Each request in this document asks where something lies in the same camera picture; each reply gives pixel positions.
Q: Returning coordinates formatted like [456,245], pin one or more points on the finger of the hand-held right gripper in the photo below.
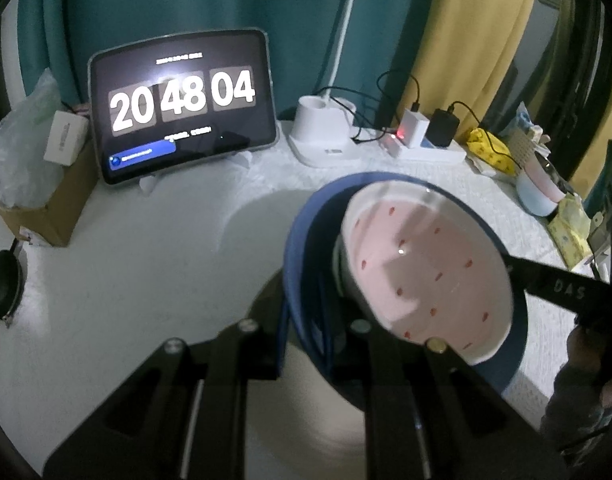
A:
[520,272]

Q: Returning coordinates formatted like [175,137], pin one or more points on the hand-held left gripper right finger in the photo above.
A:
[351,355]

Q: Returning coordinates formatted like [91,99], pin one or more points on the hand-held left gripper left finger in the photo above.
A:
[263,355]

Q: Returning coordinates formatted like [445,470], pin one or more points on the pink spotted bowl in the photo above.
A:
[425,260]

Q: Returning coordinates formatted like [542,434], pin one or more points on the dark blue bowl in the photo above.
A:
[306,240]

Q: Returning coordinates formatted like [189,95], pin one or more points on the person's right hand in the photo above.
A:
[585,350]

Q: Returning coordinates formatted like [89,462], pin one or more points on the yellow tissue box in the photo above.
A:
[570,240]

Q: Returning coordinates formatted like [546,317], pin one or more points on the light blue bowl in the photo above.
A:
[533,200]

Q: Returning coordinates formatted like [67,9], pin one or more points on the beige plate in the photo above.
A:
[311,425]

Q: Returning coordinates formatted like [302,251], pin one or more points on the yellowish tissue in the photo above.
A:
[575,210]

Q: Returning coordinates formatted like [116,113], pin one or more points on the plain pink bowl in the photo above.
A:
[538,182]

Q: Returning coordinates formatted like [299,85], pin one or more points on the steel bowl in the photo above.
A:
[558,177]

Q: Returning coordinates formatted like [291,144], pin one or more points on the white perforated strainer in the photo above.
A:
[520,147]

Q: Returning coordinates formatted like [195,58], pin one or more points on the yellow packet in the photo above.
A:
[485,147]

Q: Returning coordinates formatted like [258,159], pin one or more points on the white power strip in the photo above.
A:
[435,152]

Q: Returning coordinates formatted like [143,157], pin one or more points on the blue snack pouch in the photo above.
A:
[523,120]

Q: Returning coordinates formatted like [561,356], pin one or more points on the black charger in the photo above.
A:
[443,127]

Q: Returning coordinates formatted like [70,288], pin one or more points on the white charger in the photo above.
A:
[413,127]

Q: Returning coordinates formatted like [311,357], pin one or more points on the white desk lamp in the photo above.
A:
[321,130]

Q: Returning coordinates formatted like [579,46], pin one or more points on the yellow curtain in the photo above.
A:
[475,35]

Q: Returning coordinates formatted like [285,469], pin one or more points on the cardboard box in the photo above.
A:
[61,200]

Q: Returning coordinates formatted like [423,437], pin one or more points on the small white box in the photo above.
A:
[66,137]

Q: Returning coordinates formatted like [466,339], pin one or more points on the tablet with clock display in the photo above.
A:
[186,50]

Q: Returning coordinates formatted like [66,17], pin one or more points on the clear plastic bag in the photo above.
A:
[16,160]

